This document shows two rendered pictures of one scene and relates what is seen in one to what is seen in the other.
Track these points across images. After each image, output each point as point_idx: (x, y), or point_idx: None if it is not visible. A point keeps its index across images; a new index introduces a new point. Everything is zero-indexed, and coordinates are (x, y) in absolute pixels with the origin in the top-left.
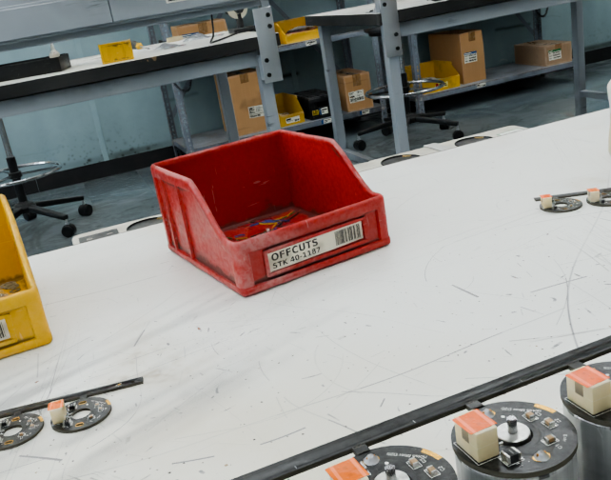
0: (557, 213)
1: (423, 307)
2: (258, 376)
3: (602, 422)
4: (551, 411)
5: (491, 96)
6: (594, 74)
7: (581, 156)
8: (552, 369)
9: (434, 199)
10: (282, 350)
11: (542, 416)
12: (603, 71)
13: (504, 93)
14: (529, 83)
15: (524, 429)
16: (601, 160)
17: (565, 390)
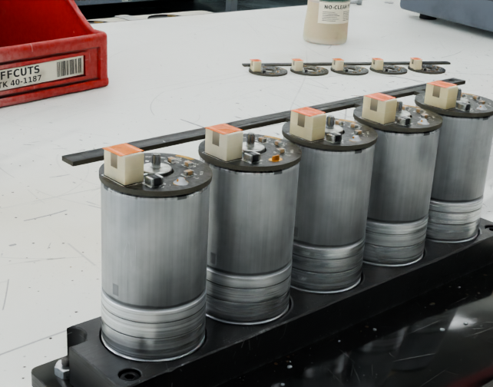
0: (266, 77)
1: (157, 133)
2: (1, 174)
3: (390, 128)
4: (352, 122)
5: (136, 14)
6: (243, 8)
7: (278, 38)
8: (343, 104)
9: (143, 56)
10: (19, 157)
11: (347, 124)
12: (253, 6)
13: (150, 13)
14: (177, 6)
15: (338, 127)
16: (296, 43)
17: (358, 114)
